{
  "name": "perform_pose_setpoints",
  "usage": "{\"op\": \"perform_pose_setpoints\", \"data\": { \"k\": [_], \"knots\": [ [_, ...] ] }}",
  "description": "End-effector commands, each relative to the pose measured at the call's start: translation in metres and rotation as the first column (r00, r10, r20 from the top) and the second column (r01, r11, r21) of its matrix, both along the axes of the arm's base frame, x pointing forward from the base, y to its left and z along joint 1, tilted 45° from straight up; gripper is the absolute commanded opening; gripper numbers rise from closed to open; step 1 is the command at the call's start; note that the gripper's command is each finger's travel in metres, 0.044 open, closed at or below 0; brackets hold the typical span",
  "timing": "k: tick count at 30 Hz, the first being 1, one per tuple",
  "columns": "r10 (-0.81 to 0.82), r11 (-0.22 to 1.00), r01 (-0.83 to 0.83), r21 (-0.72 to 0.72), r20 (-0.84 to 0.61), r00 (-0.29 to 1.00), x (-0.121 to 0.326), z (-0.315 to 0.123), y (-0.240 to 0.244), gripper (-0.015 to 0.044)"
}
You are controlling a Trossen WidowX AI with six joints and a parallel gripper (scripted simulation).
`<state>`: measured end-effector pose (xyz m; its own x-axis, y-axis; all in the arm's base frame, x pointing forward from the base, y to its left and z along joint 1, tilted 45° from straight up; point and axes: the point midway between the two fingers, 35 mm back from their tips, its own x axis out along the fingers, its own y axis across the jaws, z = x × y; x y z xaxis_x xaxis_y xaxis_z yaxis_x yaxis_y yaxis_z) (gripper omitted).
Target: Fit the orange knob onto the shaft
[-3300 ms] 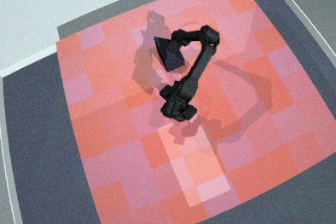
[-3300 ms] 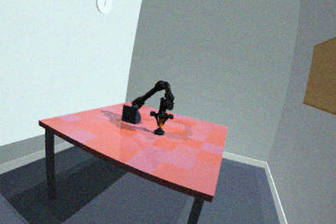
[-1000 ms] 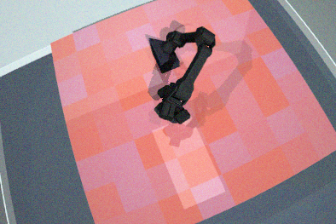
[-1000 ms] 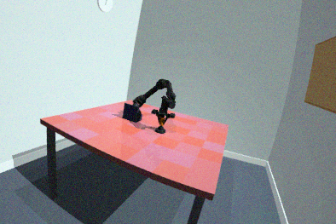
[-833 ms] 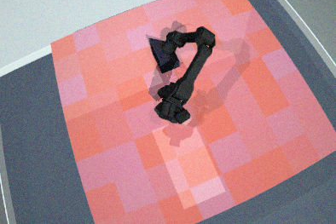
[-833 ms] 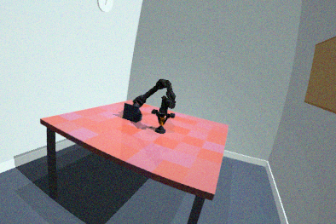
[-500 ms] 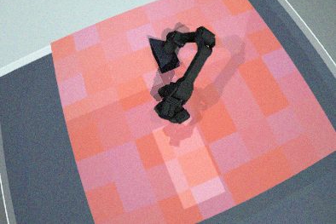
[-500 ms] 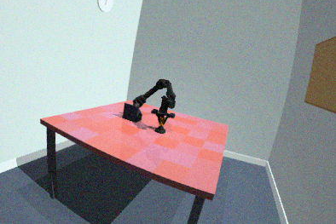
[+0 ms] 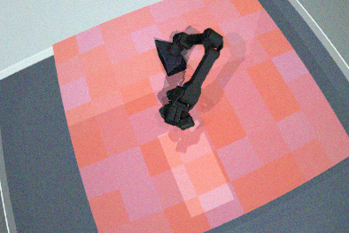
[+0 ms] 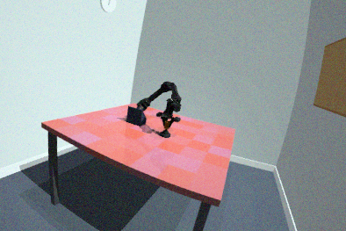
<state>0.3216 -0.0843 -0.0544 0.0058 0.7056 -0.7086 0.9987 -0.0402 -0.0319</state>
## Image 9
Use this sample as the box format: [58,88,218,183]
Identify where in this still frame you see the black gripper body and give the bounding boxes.
[167,88,195,131]

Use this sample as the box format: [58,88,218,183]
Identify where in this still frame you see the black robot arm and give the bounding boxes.
[159,27,224,126]

